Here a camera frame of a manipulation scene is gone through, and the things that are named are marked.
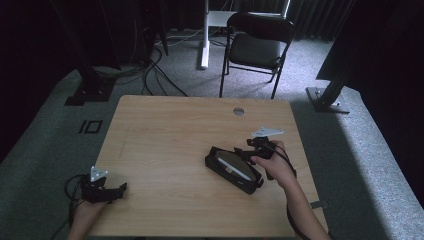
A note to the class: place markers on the black stand with grey base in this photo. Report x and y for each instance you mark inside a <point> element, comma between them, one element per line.
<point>328,100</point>

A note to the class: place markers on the dark equipment stack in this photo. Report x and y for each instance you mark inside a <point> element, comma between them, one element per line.
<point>143,33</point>

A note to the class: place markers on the black folding chair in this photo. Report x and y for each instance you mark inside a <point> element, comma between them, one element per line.
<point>256,50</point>

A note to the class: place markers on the black pencil case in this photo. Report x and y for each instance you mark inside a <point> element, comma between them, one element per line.
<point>226,166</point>

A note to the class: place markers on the black metal stand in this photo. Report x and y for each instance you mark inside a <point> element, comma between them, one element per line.
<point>90,86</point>

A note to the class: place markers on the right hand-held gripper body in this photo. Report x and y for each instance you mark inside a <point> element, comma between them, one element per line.
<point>265,146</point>

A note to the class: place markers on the round grey table grommet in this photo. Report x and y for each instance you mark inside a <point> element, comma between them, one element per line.
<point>238,111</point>

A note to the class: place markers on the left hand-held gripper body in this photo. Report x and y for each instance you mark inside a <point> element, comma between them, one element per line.
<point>95,191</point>

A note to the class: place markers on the person's right hand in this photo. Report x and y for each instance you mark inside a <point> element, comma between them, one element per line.
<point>276,166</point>

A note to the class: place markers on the person's left hand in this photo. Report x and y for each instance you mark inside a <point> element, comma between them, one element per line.
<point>87,213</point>

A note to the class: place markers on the grey tape piece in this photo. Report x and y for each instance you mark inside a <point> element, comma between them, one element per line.
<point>319,204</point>

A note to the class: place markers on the dark curtain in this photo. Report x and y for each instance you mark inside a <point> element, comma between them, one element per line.
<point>316,20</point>

